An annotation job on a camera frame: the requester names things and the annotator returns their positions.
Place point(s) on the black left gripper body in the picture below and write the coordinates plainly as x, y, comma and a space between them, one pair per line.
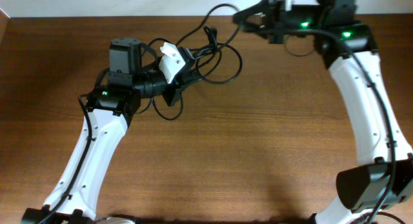
170, 91

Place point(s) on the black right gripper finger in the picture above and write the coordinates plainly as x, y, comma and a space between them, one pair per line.
261, 13
260, 30

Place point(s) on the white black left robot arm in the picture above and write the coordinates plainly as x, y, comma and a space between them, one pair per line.
135, 72

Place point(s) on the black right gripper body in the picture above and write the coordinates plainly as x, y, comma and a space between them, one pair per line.
281, 20

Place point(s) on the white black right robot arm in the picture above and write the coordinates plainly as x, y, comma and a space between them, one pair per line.
383, 177

